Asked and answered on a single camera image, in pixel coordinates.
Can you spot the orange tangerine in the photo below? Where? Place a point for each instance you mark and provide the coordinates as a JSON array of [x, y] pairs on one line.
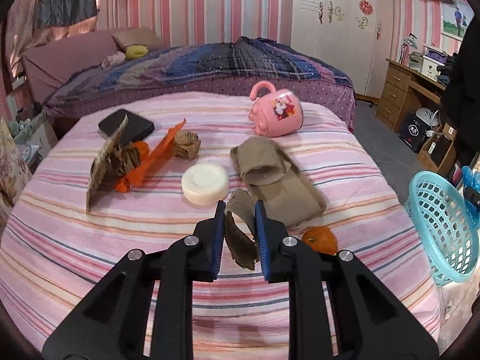
[[321, 239]]

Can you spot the purple headboard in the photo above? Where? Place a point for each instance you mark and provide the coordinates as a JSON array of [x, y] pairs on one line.
[[49, 67]]

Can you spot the pink cartoon mug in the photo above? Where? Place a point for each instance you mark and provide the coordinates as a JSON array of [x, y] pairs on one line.
[[274, 112]]

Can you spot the pink plush toy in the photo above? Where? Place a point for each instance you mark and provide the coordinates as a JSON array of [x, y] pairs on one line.
[[113, 60]]

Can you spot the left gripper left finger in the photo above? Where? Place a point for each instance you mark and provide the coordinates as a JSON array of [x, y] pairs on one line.
[[143, 294]]

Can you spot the pink striped bedsheet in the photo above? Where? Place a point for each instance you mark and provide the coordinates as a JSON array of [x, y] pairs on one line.
[[55, 248]]

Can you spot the light blue plastic basket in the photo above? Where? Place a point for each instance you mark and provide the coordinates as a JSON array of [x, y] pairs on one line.
[[439, 214]]

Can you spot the purple plaid bed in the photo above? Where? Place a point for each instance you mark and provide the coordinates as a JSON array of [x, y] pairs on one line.
[[220, 68]]

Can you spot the beige pillow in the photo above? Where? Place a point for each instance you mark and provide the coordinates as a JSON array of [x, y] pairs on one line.
[[137, 37]]

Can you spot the white round soap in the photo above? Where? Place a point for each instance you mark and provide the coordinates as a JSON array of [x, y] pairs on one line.
[[205, 184]]

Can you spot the blue plastic bag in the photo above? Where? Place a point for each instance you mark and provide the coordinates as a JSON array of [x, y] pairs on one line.
[[470, 178]]

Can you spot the floral curtain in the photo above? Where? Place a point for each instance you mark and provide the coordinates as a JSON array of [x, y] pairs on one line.
[[14, 173]]

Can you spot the white wardrobe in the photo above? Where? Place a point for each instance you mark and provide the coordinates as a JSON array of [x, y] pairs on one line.
[[353, 36]]

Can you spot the black shopping bag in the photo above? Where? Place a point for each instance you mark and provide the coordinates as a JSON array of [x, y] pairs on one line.
[[413, 131]]

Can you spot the yellow plush toy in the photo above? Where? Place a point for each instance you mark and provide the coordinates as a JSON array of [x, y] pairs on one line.
[[135, 52]]

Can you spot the rolled beige sock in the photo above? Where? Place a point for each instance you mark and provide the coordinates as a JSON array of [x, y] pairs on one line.
[[259, 161]]

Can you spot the crumpled brown paper ball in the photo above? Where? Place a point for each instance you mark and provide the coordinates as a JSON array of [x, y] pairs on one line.
[[186, 145]]

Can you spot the desk lamp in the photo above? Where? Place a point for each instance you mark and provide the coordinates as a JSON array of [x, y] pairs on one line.
[[408, 44]]

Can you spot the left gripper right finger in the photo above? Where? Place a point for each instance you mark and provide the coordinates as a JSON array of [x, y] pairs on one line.
[[338, 308]]

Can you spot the wooden desk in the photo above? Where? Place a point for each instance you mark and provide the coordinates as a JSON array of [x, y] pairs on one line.
[[406, 90]]

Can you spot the orange plastic wrapper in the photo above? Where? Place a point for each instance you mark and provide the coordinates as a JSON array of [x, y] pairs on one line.
[[157, 156]]

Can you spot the black smartphone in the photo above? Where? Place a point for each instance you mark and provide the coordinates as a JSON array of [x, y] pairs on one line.
[[137, 128]]

